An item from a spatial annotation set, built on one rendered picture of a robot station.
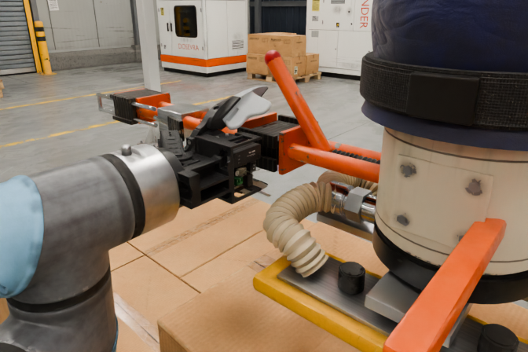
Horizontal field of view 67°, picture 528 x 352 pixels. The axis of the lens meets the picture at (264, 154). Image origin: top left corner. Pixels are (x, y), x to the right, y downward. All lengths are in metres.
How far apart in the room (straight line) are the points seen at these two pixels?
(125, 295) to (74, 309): 0.96
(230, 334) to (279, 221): 0.20
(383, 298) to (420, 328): 0.16
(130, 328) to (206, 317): 0.64
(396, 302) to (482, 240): 0.11
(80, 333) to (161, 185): 0.15
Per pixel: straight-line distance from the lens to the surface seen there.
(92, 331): 0.44
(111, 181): 0.38
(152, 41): 4.20
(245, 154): 0.46
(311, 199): 0.51
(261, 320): 0.63
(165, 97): 0.81
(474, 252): 0.34
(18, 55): 10.62
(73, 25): 11.17
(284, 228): 0.46
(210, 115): 0.50
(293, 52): 7.78
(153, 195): 0.40
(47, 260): 0.37
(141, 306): 1.32
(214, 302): 0.66
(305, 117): 0.53
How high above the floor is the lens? 1.37
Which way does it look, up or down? 20 degrees down
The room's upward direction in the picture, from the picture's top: straight up
